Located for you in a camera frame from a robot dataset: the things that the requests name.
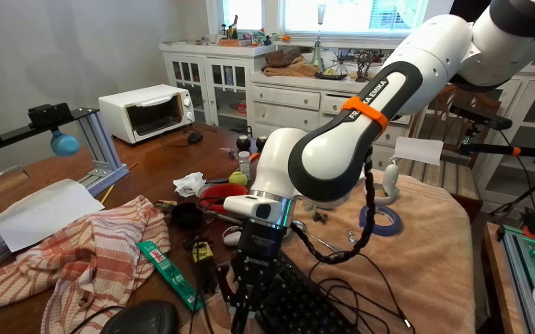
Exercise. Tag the blue ball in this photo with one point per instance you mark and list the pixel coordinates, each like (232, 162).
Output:
(65, 143)

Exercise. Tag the white VR controller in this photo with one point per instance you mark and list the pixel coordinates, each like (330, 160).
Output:
(232, 236)

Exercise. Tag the black pouch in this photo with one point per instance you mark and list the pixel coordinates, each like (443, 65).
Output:
(141, 317)

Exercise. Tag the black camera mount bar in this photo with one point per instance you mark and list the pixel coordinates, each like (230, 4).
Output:
(33, 121)

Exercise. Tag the black computer mouse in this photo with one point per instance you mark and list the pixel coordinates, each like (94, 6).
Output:
(196, 137)

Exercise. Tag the yellow-green tennis ball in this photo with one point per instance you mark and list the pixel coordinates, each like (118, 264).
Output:
(239, 176)

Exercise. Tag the black shaker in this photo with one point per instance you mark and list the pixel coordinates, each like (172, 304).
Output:
(245, 143)

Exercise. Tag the clear glass bead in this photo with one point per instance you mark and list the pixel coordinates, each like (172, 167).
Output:
(349, 238)

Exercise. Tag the green flat package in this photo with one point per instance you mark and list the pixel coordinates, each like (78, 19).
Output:
(172, 275)

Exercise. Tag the yellow pencil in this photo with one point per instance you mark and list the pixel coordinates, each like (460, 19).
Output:
(107, 193)

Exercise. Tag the small labelled jar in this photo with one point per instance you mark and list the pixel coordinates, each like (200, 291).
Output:
(245, 162)

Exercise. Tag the white glass-door cabinet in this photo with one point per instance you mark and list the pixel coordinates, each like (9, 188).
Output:
(529, 123)
(219, 86)

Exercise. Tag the brown wicker basket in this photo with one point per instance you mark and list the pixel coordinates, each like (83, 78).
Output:
(284, 58)

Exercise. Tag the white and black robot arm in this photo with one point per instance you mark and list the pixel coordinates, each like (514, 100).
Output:
(343, 154)

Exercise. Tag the wooden chair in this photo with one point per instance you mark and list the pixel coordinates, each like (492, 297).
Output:
(455, 123)

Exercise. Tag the blue tape roll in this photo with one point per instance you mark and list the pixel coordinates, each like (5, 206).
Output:
(390, 230)

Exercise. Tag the white drawer sideboard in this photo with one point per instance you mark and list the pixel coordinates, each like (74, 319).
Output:
(287, 98)

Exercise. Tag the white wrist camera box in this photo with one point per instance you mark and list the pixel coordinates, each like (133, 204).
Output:
(250, 206)

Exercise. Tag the silver spoon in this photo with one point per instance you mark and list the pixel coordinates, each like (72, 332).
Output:
(332, 245)

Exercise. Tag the black tripod stand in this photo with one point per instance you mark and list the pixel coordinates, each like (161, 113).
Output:
(497, 149)

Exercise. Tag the white paper tag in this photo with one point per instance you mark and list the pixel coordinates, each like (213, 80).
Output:
(417, 150)

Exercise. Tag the black keyboard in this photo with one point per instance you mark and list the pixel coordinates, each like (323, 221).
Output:
(308, 312)

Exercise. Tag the yellow-labelled hex key set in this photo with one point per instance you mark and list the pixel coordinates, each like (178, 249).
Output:
(204, 260)

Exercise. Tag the small white bottle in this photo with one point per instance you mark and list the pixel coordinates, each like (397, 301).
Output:
(391, 182)

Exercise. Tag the aluminium extrusion frame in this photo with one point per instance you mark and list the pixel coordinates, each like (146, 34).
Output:
(529, 271)
(104, 154)

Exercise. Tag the black round object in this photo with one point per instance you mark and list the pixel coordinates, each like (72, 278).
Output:
(189, 214)

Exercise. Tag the white toaster oven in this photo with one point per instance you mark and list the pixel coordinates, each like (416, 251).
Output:
(148, 113)

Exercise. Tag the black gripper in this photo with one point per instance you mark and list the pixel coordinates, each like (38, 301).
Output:
(261, 247)

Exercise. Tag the red striped cloth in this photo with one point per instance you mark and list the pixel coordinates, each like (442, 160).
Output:
(89, 260)

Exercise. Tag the crumpled white tissue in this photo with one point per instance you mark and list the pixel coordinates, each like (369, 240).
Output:
(191, 184)

